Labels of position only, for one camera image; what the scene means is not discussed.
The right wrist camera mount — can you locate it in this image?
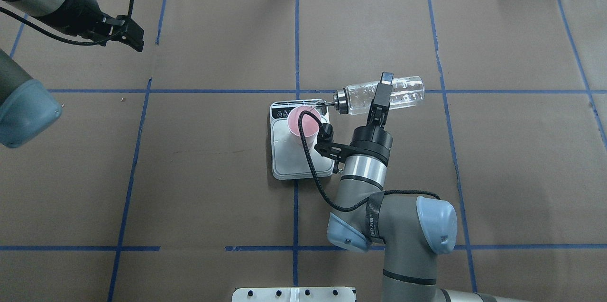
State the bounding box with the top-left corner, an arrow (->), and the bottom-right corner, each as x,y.
314,123 -> 354,173

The clear glass sauce bottle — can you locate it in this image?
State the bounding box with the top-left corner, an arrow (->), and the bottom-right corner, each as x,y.
315,76 -> 425,115

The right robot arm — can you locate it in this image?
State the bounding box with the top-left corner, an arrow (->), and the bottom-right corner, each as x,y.
315,72 -> 506,302

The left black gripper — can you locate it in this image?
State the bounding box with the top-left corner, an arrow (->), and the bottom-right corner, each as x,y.
47,0 -> 145,52

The pink paper cup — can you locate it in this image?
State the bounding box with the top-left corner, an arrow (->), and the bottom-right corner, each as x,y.
287,105 -> 322,148

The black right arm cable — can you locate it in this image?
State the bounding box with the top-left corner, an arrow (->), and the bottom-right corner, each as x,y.
296,111 -> 441,212

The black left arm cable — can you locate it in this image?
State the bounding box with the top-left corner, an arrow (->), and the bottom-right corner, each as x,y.
0,0 -> 135,46

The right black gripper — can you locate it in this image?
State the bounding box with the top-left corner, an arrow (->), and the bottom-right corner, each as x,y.
350,72 -> 393,163

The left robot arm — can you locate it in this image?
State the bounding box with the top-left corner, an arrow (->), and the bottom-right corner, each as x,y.
0,0 -> 145,149

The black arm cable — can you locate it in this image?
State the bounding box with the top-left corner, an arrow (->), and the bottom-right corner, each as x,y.
296,111 -> 441,212
0,0 -> 135,46

